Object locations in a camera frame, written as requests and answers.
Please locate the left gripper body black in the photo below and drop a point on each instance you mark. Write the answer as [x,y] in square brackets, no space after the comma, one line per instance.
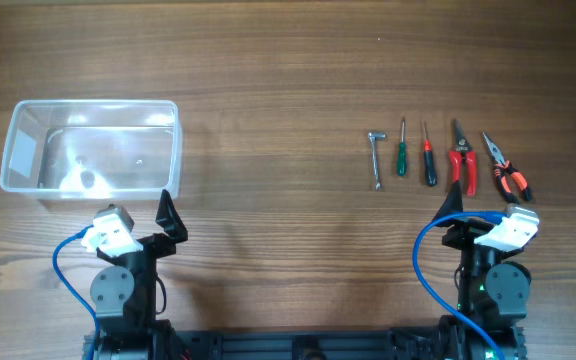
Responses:
[131,260]

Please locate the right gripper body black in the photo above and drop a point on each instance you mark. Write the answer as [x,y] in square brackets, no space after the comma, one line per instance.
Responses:
[466,245]

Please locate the black red handled screwdriver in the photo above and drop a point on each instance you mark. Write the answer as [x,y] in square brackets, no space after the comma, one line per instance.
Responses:
[430,173]

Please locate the red handled pruning shears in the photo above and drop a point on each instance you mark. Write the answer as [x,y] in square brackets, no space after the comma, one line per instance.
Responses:
[463,155]

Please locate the orange black needle-nose pliers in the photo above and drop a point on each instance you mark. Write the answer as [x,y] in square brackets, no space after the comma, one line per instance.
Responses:
[503,168]

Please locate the green handled screwdriver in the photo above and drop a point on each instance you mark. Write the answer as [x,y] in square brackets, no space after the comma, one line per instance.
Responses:
[402,163]

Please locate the silver L-shaped socket wrench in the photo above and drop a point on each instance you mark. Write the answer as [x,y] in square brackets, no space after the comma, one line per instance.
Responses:
[374,137]

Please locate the clear plastic container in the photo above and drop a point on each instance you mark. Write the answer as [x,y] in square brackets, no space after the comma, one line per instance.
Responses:
[93,149]

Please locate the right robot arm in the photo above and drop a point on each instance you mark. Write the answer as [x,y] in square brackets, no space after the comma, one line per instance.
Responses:
[492,292]

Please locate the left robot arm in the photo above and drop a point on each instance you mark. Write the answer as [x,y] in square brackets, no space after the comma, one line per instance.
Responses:
[125,293]

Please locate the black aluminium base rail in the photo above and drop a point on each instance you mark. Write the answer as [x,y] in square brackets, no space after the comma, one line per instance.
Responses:
[395,343]

